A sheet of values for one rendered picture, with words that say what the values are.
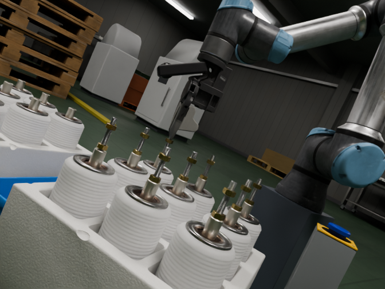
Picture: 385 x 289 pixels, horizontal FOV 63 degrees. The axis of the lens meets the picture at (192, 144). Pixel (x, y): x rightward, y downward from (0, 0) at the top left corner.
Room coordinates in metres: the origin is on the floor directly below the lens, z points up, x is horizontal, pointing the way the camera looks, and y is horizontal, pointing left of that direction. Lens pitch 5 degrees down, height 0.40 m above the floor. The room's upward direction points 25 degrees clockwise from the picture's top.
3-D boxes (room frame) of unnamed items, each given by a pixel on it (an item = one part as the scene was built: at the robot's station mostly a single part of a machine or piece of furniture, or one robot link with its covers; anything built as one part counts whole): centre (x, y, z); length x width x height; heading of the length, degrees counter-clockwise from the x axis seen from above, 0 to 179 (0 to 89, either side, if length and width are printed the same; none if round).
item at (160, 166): (0.50, 0.03, 0.30); 0.01 x 0.01 x 0.08
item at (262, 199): (0.96, -0.37, 0.15); 0.18 x 0.18 x 0.30; 44
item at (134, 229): (0.50, 0.03, 0.16); 0.10 x 0.10 x 0.18
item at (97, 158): (0.54, 0.14, 0.26); 0.02 x 0.02 x 0.03
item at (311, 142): (0.96, -0.37, 0.47); 0.13 x 0.12 x 0.14; 9
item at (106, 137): (0.54, 0.14, 0.31); 0.01 x 0.01 x 0.08
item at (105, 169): (0.54, 0.14, 0.25); 0.08 x 0.08 x 0.01
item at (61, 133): (0.87, 0.35, 0.16); 0.10 x 0.10 x 0.18
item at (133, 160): (0.65, 0.10, 0.26); 0.02 x 0.02 x 0.03
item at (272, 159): (7.02, -2.00, 0.23); 1.25 x 0.86 x 0.45; 44
